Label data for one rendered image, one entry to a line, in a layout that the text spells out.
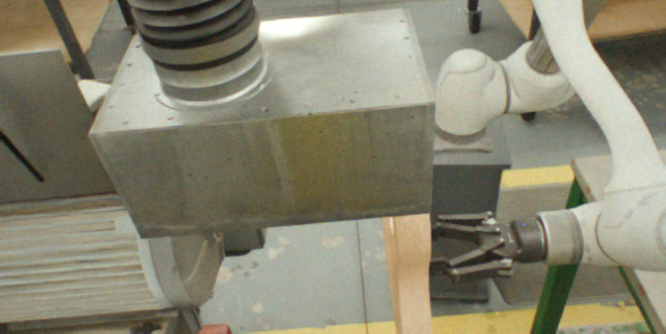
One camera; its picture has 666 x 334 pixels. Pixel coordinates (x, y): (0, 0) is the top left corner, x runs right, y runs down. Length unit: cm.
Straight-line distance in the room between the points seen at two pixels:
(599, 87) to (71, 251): 78
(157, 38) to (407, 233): 39
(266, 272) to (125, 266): 158
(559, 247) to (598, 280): 136
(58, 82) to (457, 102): 115
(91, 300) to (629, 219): 71
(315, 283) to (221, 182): 171
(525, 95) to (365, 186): 110
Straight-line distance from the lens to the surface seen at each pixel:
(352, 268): 225
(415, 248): 72
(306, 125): 48
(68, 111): 62
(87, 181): 68
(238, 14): 48
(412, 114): 48
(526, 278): 226
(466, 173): 167
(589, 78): 96
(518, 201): 251
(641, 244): 83
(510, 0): 306
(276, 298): 221
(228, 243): 115
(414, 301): 83
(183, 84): 50
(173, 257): 70
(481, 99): 157
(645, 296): 115
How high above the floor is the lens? 181
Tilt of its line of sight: 42 degrees down
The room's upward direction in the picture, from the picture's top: 6 degrees counter-clockwise
